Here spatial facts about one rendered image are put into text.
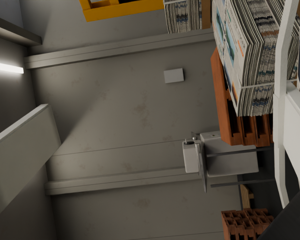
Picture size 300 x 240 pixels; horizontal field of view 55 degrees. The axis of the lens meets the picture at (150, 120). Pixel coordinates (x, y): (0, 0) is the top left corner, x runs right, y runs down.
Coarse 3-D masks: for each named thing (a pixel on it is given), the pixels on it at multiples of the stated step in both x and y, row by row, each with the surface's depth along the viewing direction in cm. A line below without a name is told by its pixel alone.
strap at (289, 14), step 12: (288, 0) 13; (288, 12) 13; (288, 24) 13; (288, 36) 13; (276, 48) 14; (288, 48) 13; (276, 60) 14; (276, 72) 15; (276, 84) 15; (276, 96) 15; (276, 108) 15; (276, 120) 15; (276, 132) 15; (276, 144) 16; (276, 156) 16; (276, 168) 17; (276, 180) 17
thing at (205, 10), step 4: (204, 0) 138; (208, 0) 138; (204, 4) 139; (208, 4) 140; (204, 8) 141; (208, 8) 141; (204, 12) 143; (208, 12) 143; (204, 16) 145; (208, 16) 145; (204, 20) 147; (208, 20) 147; (204, 24) 148; (208, 24) 149; (204, 28) 150; (208, 28) 151
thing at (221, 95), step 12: (216, 48) 309; (216, 60) 321; (216, 72) 333; (216, 84) 347; (216, 96) 361; (228, 96) 300; (228, 108) 361; (228, 120) 301; (240, 120) 302; (252, 120) 300; (264, 120) 302; (228, 132) 305; (240, 132) 300; (252, 132) 303; (264, 132) 307; (240, 144) 300; (252, 144) 301; (264, 144) 301
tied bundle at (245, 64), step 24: (240, 0) 99; (264, 0) 98; (240, 24) 92; (264, 24) 91; (240, 48) 93; (264, 48) 87; (240, 72) 98; (264, 72) 96; (288, 72) 96; (240, 96) 106; (264, 96) 105
